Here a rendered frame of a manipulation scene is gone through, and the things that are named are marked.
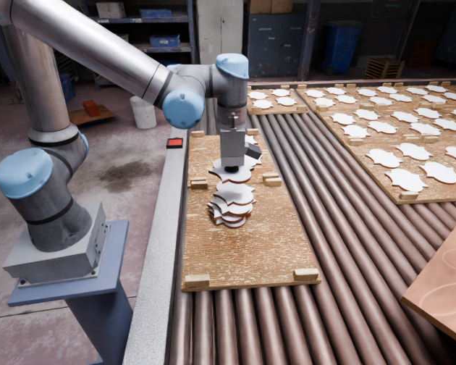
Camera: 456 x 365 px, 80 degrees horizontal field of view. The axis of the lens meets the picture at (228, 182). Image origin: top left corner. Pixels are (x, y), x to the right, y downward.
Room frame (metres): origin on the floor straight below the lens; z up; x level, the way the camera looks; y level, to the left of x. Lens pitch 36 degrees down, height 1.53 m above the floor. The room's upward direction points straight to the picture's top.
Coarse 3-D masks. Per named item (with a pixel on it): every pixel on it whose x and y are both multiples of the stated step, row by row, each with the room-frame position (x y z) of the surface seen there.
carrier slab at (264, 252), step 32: (192, 192) 0.76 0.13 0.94; (256, 192) 0.76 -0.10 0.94; (192, 224) 0.60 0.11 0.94; (256, 224) 0.60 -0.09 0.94; (288, 224) 0.60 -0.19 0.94; (192, 256) 0.47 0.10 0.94; (224, 256) 0.47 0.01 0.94; (256, 256) 0.47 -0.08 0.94; (288, 256) 0.47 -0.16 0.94; (192, 288) 0.38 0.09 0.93; (224, 288) 0.39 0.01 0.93
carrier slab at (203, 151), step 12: (192, 144) 1.11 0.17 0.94; (204, 144) 1.11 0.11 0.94; (216, 144) 1.11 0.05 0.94; (264, 144) 1.11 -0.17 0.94; (192, 156) 1.00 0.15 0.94; (204, 156) 1.00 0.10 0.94; (216, 156) 1.00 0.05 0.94; (264, 156) 1.00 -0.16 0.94; (192, 168) 0.91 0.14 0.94; (204, 168) 0.91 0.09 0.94; (264, 168) 0.91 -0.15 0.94; (216, 180) 0.83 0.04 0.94; (252, 180) 0.83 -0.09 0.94
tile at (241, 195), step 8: (224, 184) 0.71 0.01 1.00; (232, 184) 0.71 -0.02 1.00; (240, 184) 0.71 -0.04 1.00; (216, 192) 0.67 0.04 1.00; (224, 192) 0.67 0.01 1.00; (232, 192) 0.67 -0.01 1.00; (240, 192) 0.67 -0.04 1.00; (248, 192) 0.67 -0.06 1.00; (224, 200) 0.63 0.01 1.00; (232, 200) 0.63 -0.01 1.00; (240, 200) 0.63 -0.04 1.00; (248, 200) 0.63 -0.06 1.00
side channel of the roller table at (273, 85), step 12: (252, 84) 2.00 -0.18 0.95; (264, 84) 2.00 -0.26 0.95; (276, 84) 2.01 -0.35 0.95; (288, 84) 2.01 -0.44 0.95; (300, 84) 2.02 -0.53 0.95; (312, 84) 2.02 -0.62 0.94; (324, 84) 2.03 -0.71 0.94; (360, 84) 2.05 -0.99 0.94; (372, 84) 2.06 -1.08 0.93; (408, 84) 2.08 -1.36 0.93; (420, 84) 2.09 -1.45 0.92
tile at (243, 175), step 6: (216, 162) 0.70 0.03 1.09; (216, 168) 0.67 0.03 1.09; (222, 168) 0.67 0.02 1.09; (240, 168) 0.67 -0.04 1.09; (246, 168) 0.67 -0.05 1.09; (252, 168) 0.67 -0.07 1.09; (216, 174) 0.64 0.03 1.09; (222, 174) 0.64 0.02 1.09; (228, 174) 0.64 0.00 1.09; (234, 174) 0.64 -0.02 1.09; (240, 174) 0.64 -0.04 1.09; (246, 174) 0.64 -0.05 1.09; (222, 180) 0.61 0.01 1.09; (228, 180) 0.62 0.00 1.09; (234, 180) 0.61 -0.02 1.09; (240, 180) 0.61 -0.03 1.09; (246, 180) 0.61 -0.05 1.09
